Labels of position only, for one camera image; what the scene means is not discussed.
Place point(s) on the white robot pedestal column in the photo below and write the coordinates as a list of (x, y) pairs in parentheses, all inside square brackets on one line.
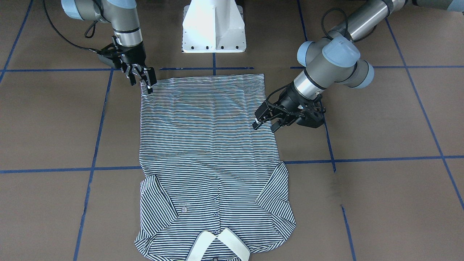
[(214, 26)]

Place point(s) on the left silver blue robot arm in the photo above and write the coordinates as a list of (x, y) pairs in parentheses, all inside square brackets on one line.
[(334, 59)]

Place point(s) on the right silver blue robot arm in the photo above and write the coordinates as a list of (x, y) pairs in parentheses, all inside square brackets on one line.
[(121, 14)]

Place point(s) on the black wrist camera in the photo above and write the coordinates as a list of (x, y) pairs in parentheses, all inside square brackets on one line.
[(109, 56), (312, 115)]

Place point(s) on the navy white striped polo shirt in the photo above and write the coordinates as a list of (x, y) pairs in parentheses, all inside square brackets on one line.
[(215, 189)]

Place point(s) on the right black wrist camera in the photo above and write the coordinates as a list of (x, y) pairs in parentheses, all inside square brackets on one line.
[(109, 56)]

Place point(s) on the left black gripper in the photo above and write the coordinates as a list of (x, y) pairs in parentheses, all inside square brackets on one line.
[(290, 101)]

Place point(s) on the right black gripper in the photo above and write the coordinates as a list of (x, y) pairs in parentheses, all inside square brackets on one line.
[(135, 55)]

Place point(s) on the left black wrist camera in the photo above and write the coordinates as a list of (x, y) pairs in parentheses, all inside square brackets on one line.
[(312, 115)]

